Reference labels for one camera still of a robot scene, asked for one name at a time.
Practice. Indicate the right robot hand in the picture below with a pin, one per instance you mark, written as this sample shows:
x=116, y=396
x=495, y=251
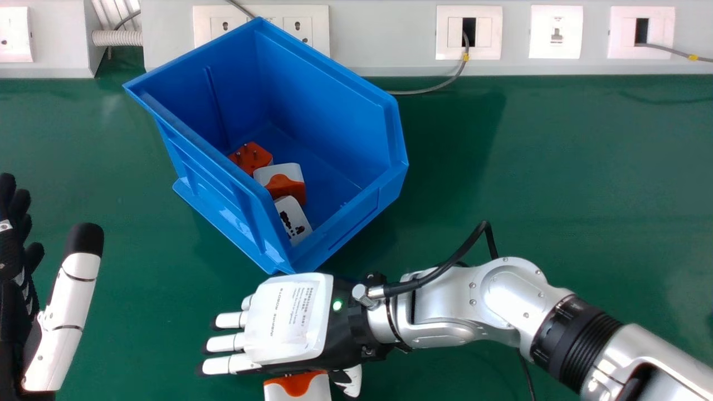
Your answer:
x=289, y=317

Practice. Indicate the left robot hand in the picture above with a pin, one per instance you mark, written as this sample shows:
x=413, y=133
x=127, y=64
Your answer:
x=67, y=301

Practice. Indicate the white and orange plug adapter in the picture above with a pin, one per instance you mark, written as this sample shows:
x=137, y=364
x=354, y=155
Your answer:
x=253, y=159
x=294, y=220
x=284, y=182
x=298, y=387

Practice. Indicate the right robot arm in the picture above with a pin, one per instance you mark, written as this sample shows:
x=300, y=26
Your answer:
x=501, y=301

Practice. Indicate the blue plastic bin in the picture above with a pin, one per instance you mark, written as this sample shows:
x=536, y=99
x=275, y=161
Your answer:
x=328, y=128

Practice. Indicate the white wall socket plate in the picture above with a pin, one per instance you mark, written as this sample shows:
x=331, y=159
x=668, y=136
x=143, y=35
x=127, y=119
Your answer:
x=663, y=33
x=556, y=30
x=14, y=33
x=490, y=33

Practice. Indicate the white wall socket strip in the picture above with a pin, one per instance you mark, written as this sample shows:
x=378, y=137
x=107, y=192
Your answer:
x=223, y=25

